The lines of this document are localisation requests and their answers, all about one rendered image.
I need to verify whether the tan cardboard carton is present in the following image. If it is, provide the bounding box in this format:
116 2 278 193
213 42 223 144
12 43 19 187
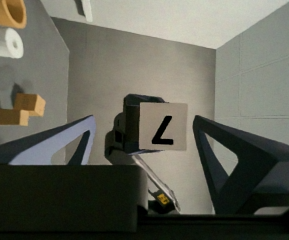
12 93 44 116
138 102 188 151

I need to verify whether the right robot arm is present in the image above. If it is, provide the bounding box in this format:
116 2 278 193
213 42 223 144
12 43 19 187
104 112 180 214

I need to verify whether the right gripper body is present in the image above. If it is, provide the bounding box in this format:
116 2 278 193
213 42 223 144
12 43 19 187
118 94 140 150

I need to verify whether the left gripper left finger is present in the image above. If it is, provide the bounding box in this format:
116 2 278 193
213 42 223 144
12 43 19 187
0 115 96 165

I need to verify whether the white tape roll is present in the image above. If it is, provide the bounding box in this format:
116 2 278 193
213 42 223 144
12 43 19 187
0 27 21 57

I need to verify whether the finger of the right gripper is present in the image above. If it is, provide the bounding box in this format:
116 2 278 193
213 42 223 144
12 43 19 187
126 93 167 106
124 142 161 154

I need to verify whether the brown rectangular block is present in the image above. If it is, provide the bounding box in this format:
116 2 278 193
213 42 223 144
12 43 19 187
0 108 28 125

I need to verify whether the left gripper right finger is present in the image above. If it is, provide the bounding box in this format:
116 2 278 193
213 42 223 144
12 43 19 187
192 115 289 214

